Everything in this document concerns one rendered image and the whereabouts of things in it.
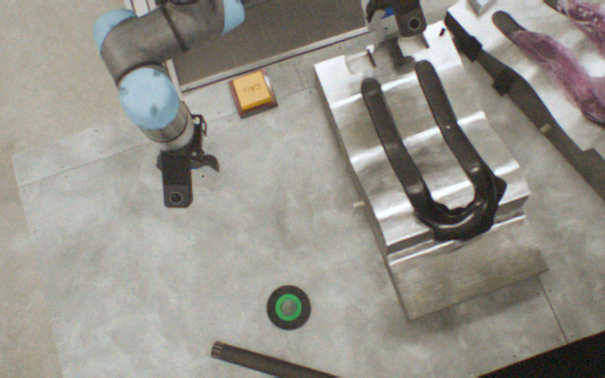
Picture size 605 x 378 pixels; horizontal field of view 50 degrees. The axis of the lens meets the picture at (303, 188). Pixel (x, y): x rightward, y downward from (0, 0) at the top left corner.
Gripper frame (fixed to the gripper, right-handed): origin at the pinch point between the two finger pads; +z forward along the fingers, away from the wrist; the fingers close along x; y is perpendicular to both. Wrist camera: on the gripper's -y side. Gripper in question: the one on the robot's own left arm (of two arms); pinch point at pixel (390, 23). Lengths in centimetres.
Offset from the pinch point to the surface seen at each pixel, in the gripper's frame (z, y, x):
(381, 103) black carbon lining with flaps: -3.6, -16.1, 9.1
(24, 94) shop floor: 85, 64, 100
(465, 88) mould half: -3.9, -19.4, -6.3
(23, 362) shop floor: 85, -21, 123
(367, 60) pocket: -1.7, -6.2, 7.7
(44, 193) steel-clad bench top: 5, -5, 76
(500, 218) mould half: -1.8, -43.8, -2.2
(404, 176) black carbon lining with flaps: -6.0, -31.2, 11.3
